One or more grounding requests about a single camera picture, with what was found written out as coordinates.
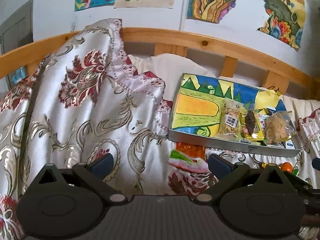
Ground yellow snack bar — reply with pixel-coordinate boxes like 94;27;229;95
239;111;264;142

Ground floral satin bedspread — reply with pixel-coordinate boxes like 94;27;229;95
1;18;319;239

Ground white wall pipe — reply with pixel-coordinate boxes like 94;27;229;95
179;0;189;31

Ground grey wall panel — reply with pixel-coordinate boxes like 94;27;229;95
0;0;34;91

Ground clear pastry bag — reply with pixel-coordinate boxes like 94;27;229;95
264;110;298;144

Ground metal tray with drawing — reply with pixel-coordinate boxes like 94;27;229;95
168;74;302;158

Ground white green snack packet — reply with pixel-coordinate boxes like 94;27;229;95
257;113;268;133

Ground green white stick packet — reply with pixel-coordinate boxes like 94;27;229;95
292;169;299;176

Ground clear nut bar packet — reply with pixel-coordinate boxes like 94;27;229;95
216;98;246;141

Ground dark dried fruit packet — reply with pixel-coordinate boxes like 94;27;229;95
244;110;257;136

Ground white pillow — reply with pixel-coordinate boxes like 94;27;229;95
129;54;319;122

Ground pink green white packet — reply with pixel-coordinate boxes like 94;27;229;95
169;150;210;173

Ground blue white sachet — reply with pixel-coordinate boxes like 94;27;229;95
266;107;296;151

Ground wooden bed rail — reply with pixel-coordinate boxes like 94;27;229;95
1;28;319;100

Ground orange translucent packet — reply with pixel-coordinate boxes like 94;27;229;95
175;142;205;160

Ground small orange fruit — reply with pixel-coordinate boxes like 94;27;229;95
280;162;293;173

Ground landscape drawing poster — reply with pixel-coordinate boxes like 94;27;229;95
258;0;306;50

